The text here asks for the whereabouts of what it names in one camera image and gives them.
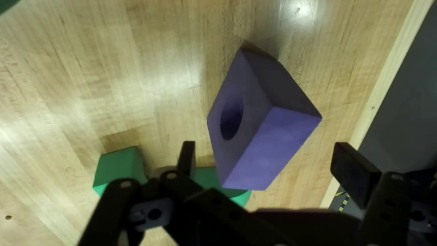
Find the green half cylinder block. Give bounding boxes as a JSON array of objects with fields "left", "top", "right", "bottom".
[{"left": 194, "top": 167, "right": 251, "bottom": 206}]

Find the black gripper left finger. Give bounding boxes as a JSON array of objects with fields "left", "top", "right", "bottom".
[{"left": 176, "top": 141, "right": 195, "bottom": 176}]

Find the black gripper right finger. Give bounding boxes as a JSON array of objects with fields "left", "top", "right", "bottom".
[{"left": 331, "top": 142, "right": 381, "bottom": 209}]

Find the small green block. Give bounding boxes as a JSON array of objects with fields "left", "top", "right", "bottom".
[{"left": 93, "top": 146, "right": 148, "bottom": 195}]

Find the purple block with hole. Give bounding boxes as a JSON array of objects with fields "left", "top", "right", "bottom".
[{"left": 208, "top": 49, "right": 322, "bottom": 190}]

